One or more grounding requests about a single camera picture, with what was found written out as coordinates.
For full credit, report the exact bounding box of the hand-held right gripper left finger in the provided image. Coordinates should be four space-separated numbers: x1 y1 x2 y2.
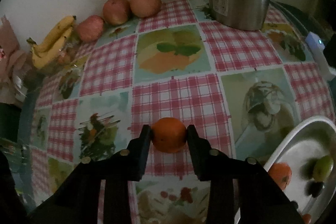
26 125 152 224

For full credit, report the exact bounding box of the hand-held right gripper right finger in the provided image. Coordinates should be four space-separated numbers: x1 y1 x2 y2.
186 125 305 224

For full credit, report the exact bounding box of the small orange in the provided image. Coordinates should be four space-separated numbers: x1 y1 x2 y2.
152 117 188 153

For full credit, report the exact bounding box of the large orange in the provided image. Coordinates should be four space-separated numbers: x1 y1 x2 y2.
268 162 292 191

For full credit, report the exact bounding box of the round steel basin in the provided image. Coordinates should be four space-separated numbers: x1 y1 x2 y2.
263 115 336 218

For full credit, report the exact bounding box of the dark plum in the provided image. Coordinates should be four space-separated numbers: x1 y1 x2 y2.
306 181 324 198

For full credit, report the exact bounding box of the green apple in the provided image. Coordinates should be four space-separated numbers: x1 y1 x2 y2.
312 155 334 182

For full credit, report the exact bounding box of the clear plastic fruit container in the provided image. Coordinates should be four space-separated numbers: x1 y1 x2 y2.
39 39 82 75

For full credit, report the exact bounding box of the red apple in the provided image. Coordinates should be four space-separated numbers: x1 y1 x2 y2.
130 0 162 18
102 0 131 26
76 15 105 42

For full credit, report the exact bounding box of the yellow banana bunch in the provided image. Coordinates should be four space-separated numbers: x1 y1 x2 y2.
26 15 77 69

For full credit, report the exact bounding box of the white power strip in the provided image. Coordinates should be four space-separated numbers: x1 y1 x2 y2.
305 32 336 81

